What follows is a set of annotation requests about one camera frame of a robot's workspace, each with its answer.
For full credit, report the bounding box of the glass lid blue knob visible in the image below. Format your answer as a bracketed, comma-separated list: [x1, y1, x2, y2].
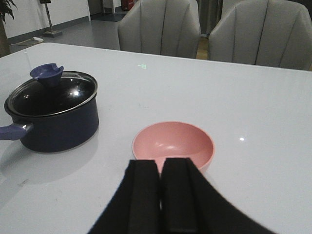
[4, 63, 98, 117]

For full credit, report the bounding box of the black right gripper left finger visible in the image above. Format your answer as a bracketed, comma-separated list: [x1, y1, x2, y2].
[89, 160, 160, 234]

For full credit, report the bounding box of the potted plant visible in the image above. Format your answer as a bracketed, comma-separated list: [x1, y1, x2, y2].
[0, 0, 18, 59]

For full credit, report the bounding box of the dark blue saucepan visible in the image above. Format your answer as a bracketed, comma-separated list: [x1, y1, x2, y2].
[0, 73, 100, 154]

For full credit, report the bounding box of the pink plastic bowl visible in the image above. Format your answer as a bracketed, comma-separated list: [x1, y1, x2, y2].
[132, 121, 215, 173]

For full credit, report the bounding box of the metal sign stand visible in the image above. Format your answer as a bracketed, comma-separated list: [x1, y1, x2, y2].
[39, 0, 62, 38]

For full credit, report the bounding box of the beige upholstered chair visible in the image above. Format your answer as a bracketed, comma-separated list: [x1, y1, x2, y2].
[208, 0, 312, 71]
[117, 0, 201, 59]

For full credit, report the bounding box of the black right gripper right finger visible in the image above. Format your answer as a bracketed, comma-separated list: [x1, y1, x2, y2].
[161, 158, 271, 234]

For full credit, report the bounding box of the right beige upholstered chair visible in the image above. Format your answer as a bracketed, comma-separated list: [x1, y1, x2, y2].
[208, 0, 312, 71]

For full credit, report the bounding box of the left beige upholstered chair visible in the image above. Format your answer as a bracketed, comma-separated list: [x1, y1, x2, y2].
[117, 0, 201, 59]

